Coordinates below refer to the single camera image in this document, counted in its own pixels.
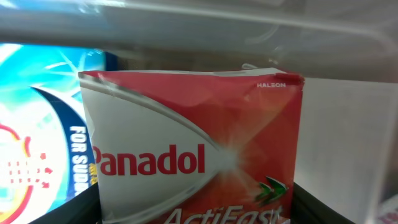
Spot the clear plastic container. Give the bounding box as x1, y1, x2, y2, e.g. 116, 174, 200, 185
1, 0, 397, 223

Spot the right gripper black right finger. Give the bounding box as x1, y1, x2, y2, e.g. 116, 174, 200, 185
291, 183, 354, 224

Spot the red Panadol box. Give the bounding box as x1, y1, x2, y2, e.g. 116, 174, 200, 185
79, 70, 304, 223

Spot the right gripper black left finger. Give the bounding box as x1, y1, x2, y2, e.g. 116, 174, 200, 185
29, 184, 102, 224

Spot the blue fever patch box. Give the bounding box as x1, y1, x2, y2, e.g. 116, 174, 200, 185
1, 44, 106, 223

